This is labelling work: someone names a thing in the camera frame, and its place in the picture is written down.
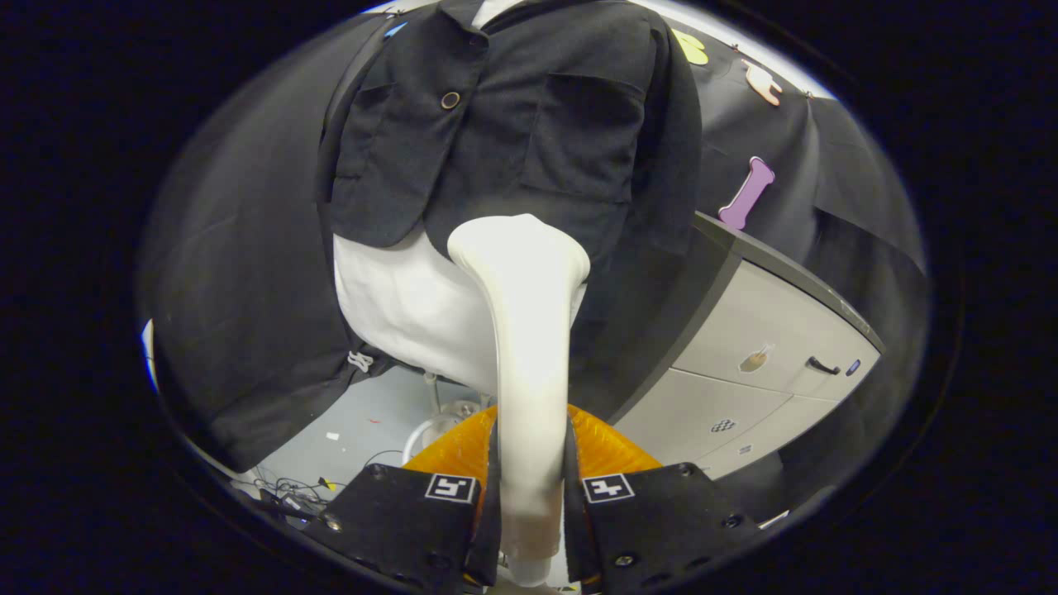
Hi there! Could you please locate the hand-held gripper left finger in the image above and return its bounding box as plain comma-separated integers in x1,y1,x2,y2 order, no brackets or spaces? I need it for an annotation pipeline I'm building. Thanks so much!
318,405,503,595

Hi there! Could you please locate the tangle of black cables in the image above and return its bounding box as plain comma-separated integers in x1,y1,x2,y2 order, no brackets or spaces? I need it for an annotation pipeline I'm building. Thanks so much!
252,450,348,521

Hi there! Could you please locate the white mannequin torso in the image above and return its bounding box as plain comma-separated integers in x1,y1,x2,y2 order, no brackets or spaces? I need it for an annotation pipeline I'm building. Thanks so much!
333,0,589,399

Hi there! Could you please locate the black jacket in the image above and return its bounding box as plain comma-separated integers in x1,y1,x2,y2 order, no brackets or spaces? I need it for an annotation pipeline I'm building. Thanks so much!
314,0,705,269

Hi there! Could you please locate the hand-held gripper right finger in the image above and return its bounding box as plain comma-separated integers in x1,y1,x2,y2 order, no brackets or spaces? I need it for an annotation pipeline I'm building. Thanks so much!
565,405,761,594

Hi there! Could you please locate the metal mannequin stand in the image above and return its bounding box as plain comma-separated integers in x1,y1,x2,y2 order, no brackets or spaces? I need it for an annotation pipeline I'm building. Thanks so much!
403,372,484,465

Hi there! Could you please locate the white garment steamer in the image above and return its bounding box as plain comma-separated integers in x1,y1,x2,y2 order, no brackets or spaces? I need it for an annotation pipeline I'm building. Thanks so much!
446,213,592,588

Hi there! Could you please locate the grey cabinet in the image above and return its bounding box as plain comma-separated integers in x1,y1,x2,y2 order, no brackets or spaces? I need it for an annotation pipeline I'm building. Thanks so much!
608,211,885,480

